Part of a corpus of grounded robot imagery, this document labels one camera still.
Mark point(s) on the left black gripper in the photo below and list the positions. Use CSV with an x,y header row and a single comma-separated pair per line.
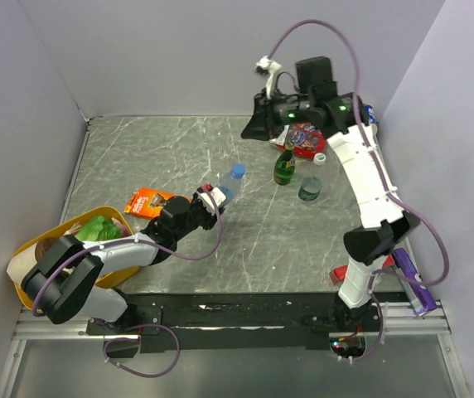
x,y
210,219

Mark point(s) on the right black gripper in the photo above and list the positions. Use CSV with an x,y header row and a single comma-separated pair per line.
x,y
259,127

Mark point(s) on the blue label water bottle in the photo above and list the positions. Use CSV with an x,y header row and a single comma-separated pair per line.
x,y
229,186

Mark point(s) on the green white bottle cap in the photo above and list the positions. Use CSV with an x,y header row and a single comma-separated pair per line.
x,y
319,159

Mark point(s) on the green label clear bottle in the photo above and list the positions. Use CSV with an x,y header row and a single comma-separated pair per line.
x,y
310,188

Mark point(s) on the solid blue bottle cap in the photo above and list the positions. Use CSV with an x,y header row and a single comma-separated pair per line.
x,y
238,171

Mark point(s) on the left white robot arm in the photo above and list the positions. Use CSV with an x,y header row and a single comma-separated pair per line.
x,y
62,284

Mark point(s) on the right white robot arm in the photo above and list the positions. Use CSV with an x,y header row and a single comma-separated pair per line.
x,y
345,125

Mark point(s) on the green glass bottle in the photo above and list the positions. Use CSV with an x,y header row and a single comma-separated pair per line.
x,y
284,166

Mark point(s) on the orange razor box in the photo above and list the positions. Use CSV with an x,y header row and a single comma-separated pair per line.
x,y
147,203

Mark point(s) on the red snack bag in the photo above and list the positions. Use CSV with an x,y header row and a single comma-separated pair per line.
x,y
308,141

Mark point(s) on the green lettuce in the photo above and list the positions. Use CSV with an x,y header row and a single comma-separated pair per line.
x,y
99,228

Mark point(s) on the red rectangular box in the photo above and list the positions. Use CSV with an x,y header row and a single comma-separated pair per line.
x,y
338,274

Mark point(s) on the brown white paper roll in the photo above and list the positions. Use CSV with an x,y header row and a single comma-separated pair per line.
x,y
21,264

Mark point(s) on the purple box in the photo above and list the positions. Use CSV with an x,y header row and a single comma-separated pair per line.
x,y
419,296

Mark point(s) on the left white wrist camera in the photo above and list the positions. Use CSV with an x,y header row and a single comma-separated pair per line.
x,y
211,198

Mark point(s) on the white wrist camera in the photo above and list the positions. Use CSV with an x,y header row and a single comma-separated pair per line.
x,y
211,198
270,68

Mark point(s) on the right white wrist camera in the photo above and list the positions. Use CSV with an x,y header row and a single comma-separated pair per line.
x,y
270,68

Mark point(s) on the black base frame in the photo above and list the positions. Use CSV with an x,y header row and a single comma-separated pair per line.
x,y
226,321

